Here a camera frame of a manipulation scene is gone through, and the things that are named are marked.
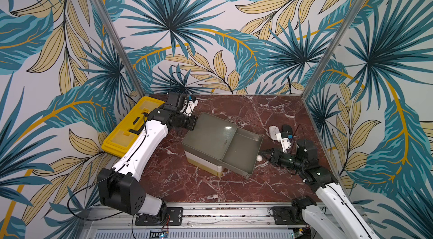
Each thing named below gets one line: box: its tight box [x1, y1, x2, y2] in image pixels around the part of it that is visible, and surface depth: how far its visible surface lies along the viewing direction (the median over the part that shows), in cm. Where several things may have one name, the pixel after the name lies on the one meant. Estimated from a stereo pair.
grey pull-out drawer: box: [218, 127, 264, 179], surface depth 79 cm
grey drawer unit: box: [180, 112, 238, 177], surface depth 76 cm
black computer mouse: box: [282, 124, 293, 136], surface depth 102 cm
